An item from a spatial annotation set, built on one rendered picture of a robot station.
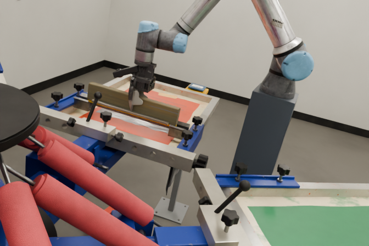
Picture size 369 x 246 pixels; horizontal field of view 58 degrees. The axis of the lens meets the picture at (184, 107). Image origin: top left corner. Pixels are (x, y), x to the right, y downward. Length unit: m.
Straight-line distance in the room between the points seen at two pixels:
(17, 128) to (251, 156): 1.14
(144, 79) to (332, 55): 3.92
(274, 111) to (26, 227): 1.12
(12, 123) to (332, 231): 0.95
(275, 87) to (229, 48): 3.58
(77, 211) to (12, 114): 0.20
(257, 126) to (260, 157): 0.15
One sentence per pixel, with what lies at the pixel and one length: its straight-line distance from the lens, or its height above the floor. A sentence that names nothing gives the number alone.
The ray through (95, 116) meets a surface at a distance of 1.52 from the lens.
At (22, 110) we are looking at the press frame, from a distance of 0.64.
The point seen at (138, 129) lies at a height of 0.95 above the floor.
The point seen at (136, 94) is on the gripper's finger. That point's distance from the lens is 1.37.
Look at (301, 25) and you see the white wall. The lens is 4.92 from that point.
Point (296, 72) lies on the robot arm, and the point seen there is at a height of 1.34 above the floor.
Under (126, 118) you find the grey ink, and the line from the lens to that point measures 1.51.
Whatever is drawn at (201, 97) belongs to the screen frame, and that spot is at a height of 0.98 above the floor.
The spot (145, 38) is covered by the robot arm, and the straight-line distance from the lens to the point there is 1.30.
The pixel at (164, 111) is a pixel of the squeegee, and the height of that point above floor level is 1.07.
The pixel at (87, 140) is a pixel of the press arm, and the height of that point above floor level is 1.04.
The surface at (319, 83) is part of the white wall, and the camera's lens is 5.07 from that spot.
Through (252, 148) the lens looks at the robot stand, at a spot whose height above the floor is 0.95.
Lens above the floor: 1.58
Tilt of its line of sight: 21 degrees down
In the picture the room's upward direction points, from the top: 12 degrees clockwise
